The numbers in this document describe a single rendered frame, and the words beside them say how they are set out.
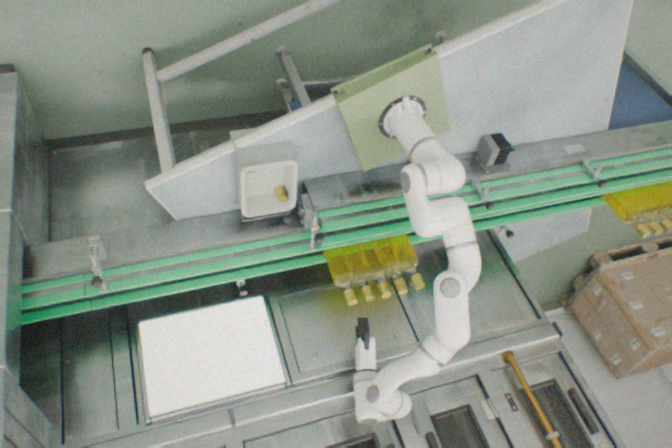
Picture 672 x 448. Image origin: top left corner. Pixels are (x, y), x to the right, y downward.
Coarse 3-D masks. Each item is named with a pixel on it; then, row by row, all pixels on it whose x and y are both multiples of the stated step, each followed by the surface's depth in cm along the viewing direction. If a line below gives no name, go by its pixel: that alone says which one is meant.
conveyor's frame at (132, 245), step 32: (640, 128) 220; (512, 160) 200; (544, 160) 202; (576, 160) 204; (320, 192) 181; (352, 192) 183; (384, 192) 184; (160, 224) 178; (192, 224) 180; (224, 224) 181; (256, 224) 182; (288, 224) 184; (32, 256) 166; (64, 256) 167; (128, 256) 170; (160, 256) 172
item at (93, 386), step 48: (432, 240) 214; (480, 240) 216; (432, 288) 200; (480, 288) 202; (528, 288) 203; (48, 336) 173; (96, 336) 176; (480, 336) 188; (528, 336) 187; (48, 384) 164; (96, 384) 166; (336, 384) 170; (432, 384) 175; (480, 384) 179; (528, 384) 181; (576, 384) 182; (96, 432) 157; (144, 432) 156; (192, 432) 157; (240, 432) 160; (288, 432) 163; (336, 432) 165; (384, 432) 166; (432, 432) 166; (480, 432) 169; (528, 432) 171; (576, 432) 172
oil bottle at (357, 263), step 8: (344, 248) 184; (352, 248) 184; (352, 256) 182; (360, 256) 182; (352, 264) 180; (360, 264) 180; (352, 272) 179; (360, 272) 178; (368, 272) 179; (352, 280) 181; (360, 280) 178
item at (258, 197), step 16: (288, 160) 163; (240, 176) 162; (256, 176) 174; (272, 176) 176; (288, 176) 174; (256, 192) 179; (272, 192) 182; (288, 192) 179; (256, 208) 178; (272, 208) 179; (288, 208) 180
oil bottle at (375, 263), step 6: (372, 240) 187; (360, 246) 186; (366, 246) 185; (372, 246) 185; (366, 252) 184; (372, 252) 184; (378, 252) 184; (366, 258) 182; (372, 258) 182; (378, 258) 183; (372, 264) 181; (378, 264) 181; (372, 270) 180; (378, 270) 180; (384, 270) 180; (372, 276) 180
